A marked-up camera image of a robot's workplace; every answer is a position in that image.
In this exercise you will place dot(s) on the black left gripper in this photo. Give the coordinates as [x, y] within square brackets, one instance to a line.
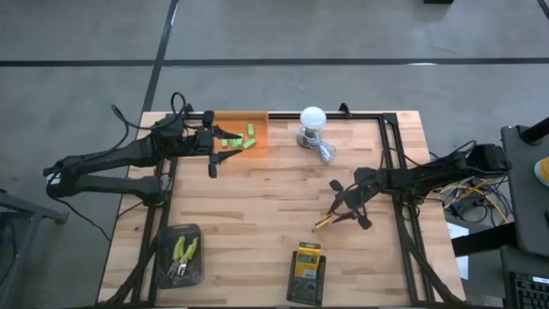
[212, 171]

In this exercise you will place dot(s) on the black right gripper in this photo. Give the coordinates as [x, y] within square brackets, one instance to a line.
[364, 184]

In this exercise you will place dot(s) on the green eraser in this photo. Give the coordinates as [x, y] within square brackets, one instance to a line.
[234, 144]
[249, 143]
[251, 130]
[240, 138]
[224, 143]

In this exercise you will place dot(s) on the crayon box colourful front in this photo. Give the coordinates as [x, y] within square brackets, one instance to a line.
[321, 223]

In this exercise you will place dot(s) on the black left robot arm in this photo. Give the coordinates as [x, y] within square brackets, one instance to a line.
[107, 156]

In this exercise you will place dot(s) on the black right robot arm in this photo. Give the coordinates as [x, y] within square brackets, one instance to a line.
[429, 178]

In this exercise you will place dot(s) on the black slotted plastic basket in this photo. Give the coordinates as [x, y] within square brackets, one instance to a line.
[296, 292]

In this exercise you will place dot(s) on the white paper sheet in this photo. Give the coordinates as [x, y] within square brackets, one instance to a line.
[456, 232]

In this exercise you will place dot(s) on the dark grey plastic bin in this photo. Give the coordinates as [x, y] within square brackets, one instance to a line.
[165, 257]

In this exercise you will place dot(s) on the grey desk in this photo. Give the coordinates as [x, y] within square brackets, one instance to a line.
[523, 206]

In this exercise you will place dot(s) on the grey metal stand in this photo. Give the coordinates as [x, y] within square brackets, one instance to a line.
[34, 213]

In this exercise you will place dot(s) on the black keyboard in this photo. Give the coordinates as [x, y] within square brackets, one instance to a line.
[529, 294]

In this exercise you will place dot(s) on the yellow round container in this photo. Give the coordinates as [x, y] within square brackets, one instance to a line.
[544, 171]

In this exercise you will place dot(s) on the black pole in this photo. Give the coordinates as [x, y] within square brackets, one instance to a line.
[536, 131]

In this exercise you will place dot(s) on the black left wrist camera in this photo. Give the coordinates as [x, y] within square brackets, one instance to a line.
[204, 141]

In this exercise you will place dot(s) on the black aluminium table frame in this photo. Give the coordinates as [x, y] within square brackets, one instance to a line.
[390, 146]

